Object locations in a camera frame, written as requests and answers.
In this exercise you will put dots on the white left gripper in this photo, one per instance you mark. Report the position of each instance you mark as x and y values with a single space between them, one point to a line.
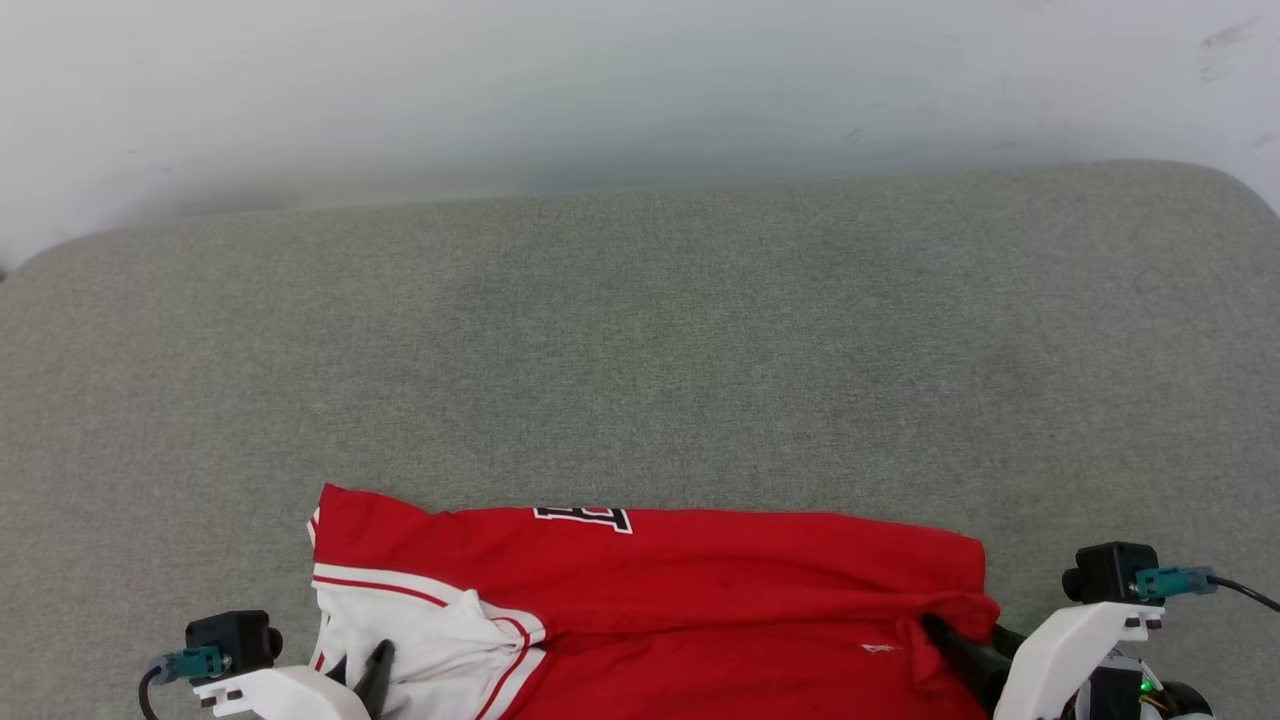
290 695

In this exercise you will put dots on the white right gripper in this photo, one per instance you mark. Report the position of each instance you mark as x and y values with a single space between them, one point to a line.
1050 660

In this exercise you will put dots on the red and white jersey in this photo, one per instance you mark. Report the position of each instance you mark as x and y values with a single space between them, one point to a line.
700 610

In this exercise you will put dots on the grey fabric sofa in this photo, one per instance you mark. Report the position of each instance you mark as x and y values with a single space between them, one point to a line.
640 350

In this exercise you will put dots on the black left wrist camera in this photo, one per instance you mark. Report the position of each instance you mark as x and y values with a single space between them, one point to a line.
232 640

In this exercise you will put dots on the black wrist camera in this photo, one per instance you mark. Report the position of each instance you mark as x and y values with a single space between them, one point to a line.
1110 572
232 640

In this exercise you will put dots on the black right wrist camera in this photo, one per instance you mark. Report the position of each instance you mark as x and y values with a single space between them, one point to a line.
1110 572

